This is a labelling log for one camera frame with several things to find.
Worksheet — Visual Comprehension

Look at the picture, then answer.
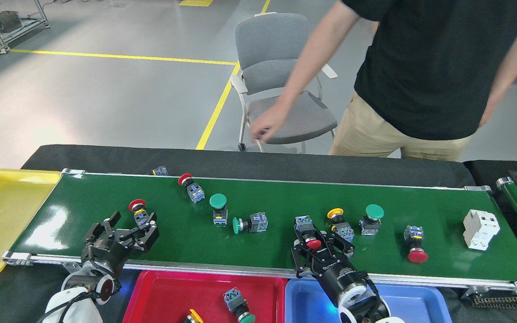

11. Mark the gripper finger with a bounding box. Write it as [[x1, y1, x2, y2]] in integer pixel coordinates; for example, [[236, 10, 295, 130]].
[[291, 239, 320, 279], [83, 211, 122, 245], [324, 231, 356, 266], [115, 213, 160, 253]]

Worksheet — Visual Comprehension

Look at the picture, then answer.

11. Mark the red plastic tray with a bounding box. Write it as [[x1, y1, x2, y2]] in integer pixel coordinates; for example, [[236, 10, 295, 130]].
[[123, 270, 288, 323]]

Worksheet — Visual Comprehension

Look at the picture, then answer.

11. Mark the person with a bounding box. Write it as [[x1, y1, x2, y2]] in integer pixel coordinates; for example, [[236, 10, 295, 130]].
[[250, 0, 517, 161]]

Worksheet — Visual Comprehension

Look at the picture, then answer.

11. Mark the conveyor drive chain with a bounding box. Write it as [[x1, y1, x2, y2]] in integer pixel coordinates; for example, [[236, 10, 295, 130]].
[[472, 294, 517, 309]]

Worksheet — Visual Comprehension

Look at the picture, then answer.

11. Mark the black equipment box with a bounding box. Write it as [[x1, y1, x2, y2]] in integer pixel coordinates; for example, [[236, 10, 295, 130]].
[[0, 11, 22, 33]]

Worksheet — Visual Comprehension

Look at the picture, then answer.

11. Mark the white circuit breaker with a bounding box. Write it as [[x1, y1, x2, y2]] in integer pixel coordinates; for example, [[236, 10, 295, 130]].
[[463, 210, 500, 251]]

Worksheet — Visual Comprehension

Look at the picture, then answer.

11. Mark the grey office chair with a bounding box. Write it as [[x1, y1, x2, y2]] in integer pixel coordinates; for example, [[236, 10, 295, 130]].
[[229, 12, 339, 153]]

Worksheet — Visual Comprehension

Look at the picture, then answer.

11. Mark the long green conveyor belt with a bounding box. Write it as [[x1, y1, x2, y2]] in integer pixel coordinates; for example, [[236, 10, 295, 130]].
[[2, 168, 517, 297]]

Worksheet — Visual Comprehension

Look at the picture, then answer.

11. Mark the green push button switch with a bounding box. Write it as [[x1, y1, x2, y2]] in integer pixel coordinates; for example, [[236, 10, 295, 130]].
[[223, 287, 256, 323], [360, 204, 385, 236], [232, 213, 269, 235], [209, 194, 228, 226]]

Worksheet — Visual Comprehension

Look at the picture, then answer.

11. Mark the yellow plastic tray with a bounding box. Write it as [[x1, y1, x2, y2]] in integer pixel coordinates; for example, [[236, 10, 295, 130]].
[[0, 169, 61, 279]]

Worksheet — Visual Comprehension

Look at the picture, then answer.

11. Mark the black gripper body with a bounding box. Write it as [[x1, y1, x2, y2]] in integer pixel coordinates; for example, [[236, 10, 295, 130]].
[[315, 258, 369, 308], [80, 237, 130, 278]]

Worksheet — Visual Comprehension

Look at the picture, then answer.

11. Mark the blue plastic tray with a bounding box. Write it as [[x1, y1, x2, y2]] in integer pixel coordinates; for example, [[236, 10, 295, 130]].
[[284, 279, 453, 323]]

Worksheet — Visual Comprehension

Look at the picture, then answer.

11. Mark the person's right hand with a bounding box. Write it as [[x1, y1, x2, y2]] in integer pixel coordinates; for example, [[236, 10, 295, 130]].
[[250, 104, 291, 144]]

